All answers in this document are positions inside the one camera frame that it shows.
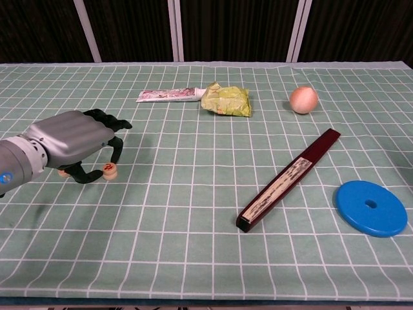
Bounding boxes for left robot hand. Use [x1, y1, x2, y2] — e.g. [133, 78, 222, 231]
[25, 108, 133, 185]

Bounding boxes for blue disc with hole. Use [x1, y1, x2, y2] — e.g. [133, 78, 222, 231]
[334, 180, 408, 239]

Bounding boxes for onion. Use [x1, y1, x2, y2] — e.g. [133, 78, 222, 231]
[288, 85, 319, 115]

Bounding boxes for yellow-green snack bag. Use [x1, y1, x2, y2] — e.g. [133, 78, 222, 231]
[200, 82, 252, 118]

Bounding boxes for white partition frame post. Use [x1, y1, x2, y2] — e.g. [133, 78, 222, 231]
[72, 0, 103, 63]
[286, 0, 313, 63]
[167, 0, 185, 62]

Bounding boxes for dark red folding fan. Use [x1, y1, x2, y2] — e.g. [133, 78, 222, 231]
[235, 128, 342, 233]

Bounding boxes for green grid tablecloth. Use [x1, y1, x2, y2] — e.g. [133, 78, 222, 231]
[0, 60, 413, 300]

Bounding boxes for white pink toothpaste tube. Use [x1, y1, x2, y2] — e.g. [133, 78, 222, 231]
[135, 87, 207, 103]

